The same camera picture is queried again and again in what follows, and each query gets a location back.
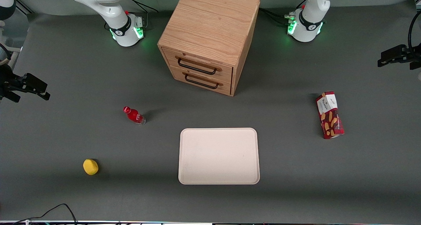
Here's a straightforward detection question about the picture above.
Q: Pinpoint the black left arm base cable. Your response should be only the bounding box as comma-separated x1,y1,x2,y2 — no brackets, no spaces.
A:
259,0,308,26

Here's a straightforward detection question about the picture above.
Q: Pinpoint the red cookie box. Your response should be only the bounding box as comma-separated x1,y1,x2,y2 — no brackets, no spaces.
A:
316,91,345,139

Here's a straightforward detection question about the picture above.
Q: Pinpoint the wooden drawer front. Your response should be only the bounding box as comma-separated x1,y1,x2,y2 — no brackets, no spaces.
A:
169,66,232,96
162,47,234,84

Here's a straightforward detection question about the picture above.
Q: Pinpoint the wooden two-drawer cabinet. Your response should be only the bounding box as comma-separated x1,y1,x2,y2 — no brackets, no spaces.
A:
157,0,260,97

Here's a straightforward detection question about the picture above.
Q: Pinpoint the black table-edge cable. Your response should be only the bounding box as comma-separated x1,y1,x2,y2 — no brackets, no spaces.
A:
12,203,78,225

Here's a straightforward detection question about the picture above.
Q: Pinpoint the small red soda bottle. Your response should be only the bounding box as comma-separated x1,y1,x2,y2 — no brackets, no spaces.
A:
123,106,146,126

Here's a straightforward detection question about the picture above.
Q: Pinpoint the black arm base cable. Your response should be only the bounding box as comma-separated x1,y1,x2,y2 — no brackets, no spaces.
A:
259,0,308,26
126,0,159,28

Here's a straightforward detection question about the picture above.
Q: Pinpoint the black metal drawer handle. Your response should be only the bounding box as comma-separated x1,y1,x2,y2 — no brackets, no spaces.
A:
182,71,224,89
175,55,222,76

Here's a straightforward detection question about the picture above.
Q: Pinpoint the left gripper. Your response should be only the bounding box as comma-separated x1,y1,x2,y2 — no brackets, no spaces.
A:
377,44,421,71

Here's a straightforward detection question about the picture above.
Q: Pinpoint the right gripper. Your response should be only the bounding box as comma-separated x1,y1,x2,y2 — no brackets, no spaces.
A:
0,64,51,103

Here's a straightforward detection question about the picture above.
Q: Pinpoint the yellow lemon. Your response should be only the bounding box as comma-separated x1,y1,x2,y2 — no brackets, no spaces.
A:
83,159,99,176

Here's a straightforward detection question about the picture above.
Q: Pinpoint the beige plastic tray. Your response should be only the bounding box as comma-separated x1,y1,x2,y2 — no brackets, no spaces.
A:
178,128,260,185

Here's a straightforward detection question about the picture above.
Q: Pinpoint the black right arm base cable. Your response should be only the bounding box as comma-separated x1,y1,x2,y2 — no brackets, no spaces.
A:
126,0,159,28

